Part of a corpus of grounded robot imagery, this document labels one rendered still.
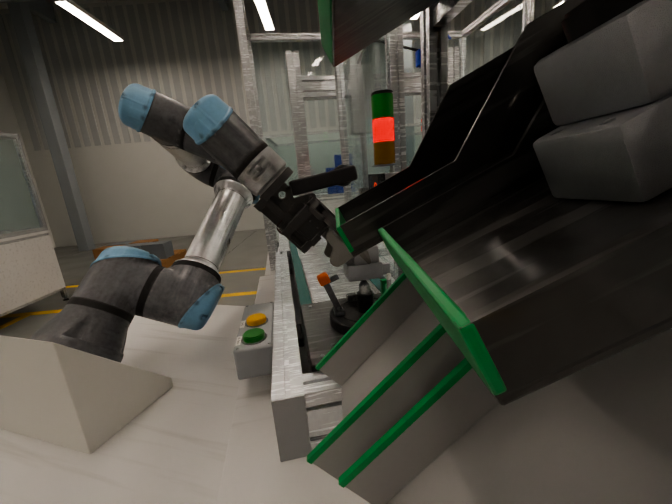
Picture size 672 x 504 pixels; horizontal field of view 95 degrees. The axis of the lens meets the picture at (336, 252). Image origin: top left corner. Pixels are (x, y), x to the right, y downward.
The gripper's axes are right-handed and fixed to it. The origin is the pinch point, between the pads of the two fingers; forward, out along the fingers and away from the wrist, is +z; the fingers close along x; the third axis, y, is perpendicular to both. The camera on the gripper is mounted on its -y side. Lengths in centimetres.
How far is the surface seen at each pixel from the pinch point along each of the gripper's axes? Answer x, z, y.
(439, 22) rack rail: 22.0, -18.6, -20.2
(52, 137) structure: -772, -438, 274
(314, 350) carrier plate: 7.8, 2.8, 17.4
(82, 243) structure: -773, -255, 431
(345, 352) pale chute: 20.6, -0.3, 10.9
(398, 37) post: -17.3, -21.7, -38.5
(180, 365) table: -14.2, -7.9, 46.6
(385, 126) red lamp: -16.4, -10.9, -23.9
